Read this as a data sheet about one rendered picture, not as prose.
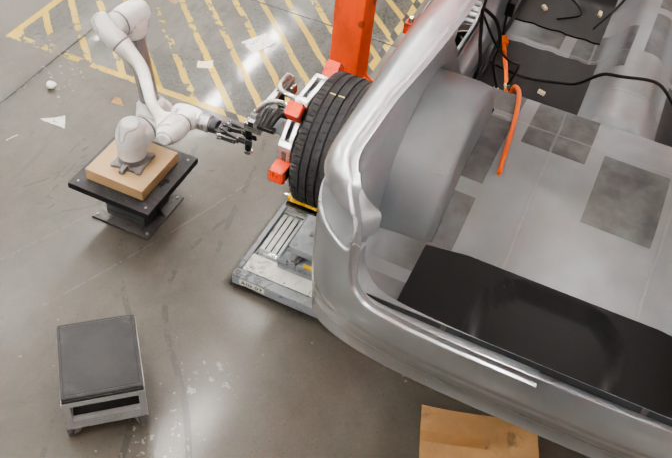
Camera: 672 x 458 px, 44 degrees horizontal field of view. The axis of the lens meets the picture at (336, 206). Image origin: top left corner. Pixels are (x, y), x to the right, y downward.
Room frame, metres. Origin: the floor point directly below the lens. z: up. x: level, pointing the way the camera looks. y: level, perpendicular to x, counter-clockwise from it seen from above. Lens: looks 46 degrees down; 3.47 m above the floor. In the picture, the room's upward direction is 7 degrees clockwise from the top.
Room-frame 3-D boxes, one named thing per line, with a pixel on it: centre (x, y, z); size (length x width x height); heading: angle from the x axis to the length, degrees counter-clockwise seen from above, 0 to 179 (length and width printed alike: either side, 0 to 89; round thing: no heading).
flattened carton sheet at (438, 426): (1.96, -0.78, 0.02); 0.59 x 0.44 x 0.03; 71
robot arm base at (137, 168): (3.16, 1.12, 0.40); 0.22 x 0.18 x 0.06; 166
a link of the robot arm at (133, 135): (3.19, 1.11, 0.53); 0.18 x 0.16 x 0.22; 156
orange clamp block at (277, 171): (2.74, 0.28, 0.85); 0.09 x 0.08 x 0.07; 161
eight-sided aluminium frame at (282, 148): (3.03, 0.18, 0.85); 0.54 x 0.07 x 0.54; 161
